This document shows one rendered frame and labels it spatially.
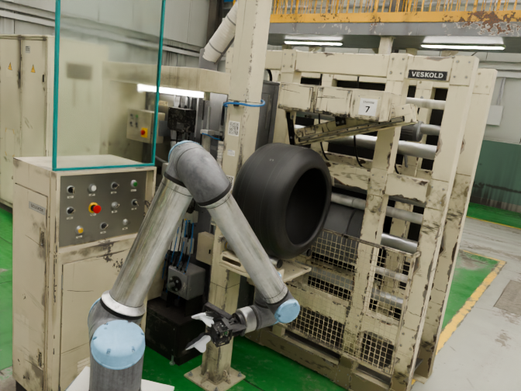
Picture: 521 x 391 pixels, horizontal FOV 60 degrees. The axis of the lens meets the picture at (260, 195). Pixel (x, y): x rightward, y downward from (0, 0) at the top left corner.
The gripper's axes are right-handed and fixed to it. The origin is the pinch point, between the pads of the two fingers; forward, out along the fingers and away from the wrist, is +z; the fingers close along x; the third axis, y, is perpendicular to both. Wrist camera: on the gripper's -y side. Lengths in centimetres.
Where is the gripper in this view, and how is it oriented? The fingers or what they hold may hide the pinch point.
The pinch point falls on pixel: (186, 332)
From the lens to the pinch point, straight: 163.3
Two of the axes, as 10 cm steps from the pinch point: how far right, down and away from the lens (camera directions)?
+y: 5.3, 4.9, -6.9
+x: -2.1, 8.6, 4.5
